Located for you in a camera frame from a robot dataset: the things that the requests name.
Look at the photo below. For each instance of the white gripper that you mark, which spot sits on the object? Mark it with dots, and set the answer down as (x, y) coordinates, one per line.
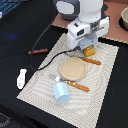
(82, 35)

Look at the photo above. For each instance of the brown toy sausage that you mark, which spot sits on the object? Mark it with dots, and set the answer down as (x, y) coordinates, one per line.
(38, 51)

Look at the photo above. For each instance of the yellow toy bread loaf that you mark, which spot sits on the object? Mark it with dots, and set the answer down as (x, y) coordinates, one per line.
(89, 51)

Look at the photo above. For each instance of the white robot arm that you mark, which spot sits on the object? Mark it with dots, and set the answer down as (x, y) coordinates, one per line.
(87, 19)

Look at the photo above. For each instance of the beige round plate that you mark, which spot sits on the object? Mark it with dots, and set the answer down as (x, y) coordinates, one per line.
(72, 68)

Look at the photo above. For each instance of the beige bowl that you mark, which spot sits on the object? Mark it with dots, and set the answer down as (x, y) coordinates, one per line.
(124, 16)

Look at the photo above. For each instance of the light blue cup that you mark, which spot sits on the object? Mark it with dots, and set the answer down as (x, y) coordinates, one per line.
(61, 93)

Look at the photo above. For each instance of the beige woven placemat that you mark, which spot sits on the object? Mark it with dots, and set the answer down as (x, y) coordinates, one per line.
(71, 89)

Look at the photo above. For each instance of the wooden handled knife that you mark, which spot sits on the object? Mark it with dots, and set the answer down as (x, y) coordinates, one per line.
(90, 60)

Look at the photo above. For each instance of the wooden handled fork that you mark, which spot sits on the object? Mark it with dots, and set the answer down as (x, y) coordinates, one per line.
(76, 85)

